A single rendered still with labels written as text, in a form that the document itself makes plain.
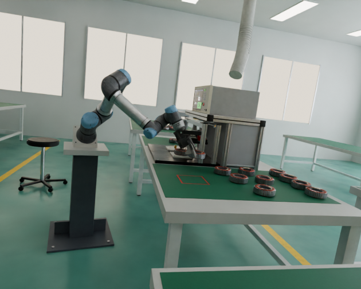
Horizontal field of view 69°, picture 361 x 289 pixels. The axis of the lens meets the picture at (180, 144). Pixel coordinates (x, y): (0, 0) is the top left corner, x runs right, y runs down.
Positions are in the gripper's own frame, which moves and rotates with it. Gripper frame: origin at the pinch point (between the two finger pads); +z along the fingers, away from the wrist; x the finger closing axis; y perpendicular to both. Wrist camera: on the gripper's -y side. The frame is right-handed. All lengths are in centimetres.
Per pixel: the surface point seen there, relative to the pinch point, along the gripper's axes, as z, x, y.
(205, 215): 15, 63, -1
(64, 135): -118, -423, 322
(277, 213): 31, 52, -27
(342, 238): 65, 33, -52
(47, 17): -356, -410, 217
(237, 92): -24, -34, -43
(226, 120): -10.7, -19.8, -26.2
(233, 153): 13.4, -23.9, -20.9
